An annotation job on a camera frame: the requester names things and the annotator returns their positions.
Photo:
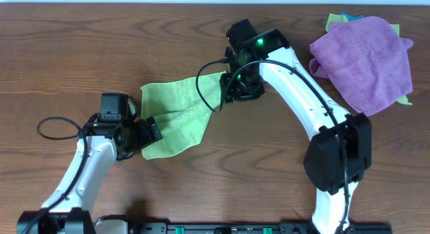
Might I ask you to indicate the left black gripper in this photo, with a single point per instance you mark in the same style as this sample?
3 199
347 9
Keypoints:
150 130

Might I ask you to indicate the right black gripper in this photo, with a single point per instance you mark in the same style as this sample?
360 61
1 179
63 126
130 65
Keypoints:
228 91

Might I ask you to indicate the green microfiber cloth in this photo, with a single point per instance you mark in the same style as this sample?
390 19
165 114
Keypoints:
181 111

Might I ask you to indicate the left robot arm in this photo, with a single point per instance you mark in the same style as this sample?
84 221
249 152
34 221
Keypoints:
103 140

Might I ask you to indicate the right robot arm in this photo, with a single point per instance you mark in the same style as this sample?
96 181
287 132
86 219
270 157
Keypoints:
340 148

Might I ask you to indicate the blue cloth underneath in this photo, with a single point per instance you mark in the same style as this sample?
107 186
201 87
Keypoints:
351 18

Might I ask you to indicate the purple microfiber cloth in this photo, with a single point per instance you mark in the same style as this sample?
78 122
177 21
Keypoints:
366 61

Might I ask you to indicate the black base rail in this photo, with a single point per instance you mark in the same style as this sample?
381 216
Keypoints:
121 226

